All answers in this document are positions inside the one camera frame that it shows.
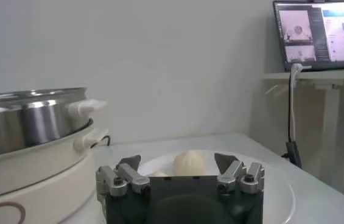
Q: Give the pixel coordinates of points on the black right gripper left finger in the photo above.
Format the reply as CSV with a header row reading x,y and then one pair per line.
x,y
123,179

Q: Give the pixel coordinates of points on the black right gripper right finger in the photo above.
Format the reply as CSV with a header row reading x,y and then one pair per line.
x,y
235,178

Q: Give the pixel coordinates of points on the white round plate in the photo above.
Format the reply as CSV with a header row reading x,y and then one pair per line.
x,y
275,194

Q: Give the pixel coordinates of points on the black power adapter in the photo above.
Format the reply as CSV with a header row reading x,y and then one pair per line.
x,y
294,155

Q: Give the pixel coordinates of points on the white electric cooker base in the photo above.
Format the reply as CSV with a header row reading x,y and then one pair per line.
x,y
37,176

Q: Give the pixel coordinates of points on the white laptop desk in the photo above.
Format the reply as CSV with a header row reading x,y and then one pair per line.
x,y
311,75

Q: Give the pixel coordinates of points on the open laptop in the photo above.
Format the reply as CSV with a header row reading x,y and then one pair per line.
x,y
342,30

